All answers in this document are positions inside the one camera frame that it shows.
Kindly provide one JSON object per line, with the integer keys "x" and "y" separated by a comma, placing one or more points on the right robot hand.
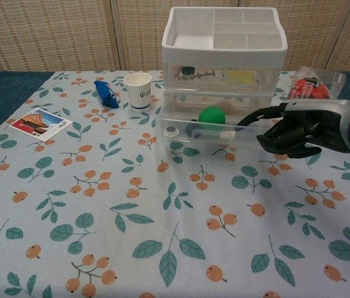
{"x": 314, "y": 124}

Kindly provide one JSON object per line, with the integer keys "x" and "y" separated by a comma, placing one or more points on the green ball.
{"x": 212, "y": 118}

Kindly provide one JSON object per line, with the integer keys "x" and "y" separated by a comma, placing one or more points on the clear plastic storage drawer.
{"x": 212, "y": 139}

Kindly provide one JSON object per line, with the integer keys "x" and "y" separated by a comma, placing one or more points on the clear drawer with yellow item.
{"x": 265, "y": 77}

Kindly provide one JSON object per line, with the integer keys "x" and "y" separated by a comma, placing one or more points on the white plastic drawer organizer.
{"x": 224, "y": 51}

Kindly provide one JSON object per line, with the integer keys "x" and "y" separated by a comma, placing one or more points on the clear bag of snacks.
{"x": 317, "y": 88}

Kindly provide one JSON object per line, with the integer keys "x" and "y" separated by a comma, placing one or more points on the yellow block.
{"x": 240, "y": 77}

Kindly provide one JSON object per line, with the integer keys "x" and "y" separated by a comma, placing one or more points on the dark grey round disc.
{"x": 192, "y": 130}

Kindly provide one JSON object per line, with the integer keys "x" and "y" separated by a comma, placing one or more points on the black round cap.
{"x": 188, "y": 70}

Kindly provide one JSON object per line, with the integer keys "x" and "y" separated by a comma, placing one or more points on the white paper cup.
{"x": 137, "y": 90}

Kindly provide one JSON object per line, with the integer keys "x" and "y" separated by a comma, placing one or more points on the floral patterned tablecloth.
{"x": 131, "y": 201}

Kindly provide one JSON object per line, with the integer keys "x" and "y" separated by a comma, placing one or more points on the blue snack packet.
{"x": 106, "y": 94}

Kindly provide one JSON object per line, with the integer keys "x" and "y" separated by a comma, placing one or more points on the woven folding screen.
{"x": 54, "y": 34}

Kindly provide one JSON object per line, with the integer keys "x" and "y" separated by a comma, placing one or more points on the postcard with red building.
{"x": 38, "y": 124}

